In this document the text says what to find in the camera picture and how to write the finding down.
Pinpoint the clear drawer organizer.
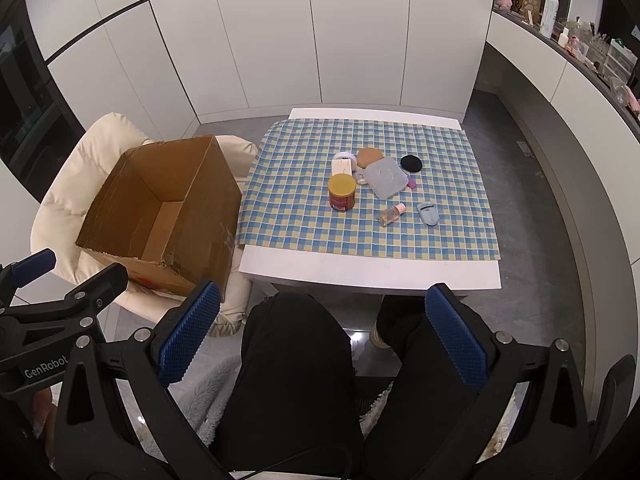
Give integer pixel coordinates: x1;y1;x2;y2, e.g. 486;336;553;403
602;40;638;81

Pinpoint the black glass cabinet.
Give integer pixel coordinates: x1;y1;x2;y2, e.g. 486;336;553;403
0;0;96;206

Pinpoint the beige slipper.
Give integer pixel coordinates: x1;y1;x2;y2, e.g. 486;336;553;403
369;322;396;348

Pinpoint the translucent square container lid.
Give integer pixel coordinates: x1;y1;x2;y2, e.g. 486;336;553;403
362;156;411;199

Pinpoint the person's right leg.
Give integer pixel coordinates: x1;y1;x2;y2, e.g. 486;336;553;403
360;294;496;480

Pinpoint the light blue plastic case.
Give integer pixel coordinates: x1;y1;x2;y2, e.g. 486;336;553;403
416;201;441;226

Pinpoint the tan round puff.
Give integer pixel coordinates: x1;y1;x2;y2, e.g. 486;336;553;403
356;147;385;170

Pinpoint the person's leg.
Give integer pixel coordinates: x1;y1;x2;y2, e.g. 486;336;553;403
360;294;496;480
215;292;363;477

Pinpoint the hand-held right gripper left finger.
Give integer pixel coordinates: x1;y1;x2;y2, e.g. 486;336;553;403
54;280;236;480

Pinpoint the white table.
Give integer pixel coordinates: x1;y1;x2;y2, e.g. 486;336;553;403
239;108;502;295

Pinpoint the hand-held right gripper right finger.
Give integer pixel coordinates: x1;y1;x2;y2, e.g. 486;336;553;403
424;282;591;480

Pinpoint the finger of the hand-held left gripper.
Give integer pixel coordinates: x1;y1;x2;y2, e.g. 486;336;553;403
0;250;57;312
0;262;130;350

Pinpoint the cream padded chair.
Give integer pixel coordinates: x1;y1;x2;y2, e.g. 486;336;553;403
37;112;261;338

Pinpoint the blue yellow checkered tablecloth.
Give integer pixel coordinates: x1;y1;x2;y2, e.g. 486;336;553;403
235;117;501;263

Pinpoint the tall white bottle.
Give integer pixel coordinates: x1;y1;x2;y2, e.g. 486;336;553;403
539;0;561;38

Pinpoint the person's left hand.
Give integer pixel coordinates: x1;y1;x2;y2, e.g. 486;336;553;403
27;387;58;461

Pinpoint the brown printed carton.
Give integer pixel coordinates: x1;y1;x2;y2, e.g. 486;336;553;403
510;0;543;23

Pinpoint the small clear bottle pink cap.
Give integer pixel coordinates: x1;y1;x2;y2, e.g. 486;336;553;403
377;202;407;227

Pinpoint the person's left leg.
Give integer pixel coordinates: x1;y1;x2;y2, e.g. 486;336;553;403
215;292;363;477

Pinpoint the red jar with yellow lid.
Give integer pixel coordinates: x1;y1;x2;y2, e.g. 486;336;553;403
327;173;358;212

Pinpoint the brown cardboard box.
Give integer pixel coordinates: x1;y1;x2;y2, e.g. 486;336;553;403
76;134;244;297

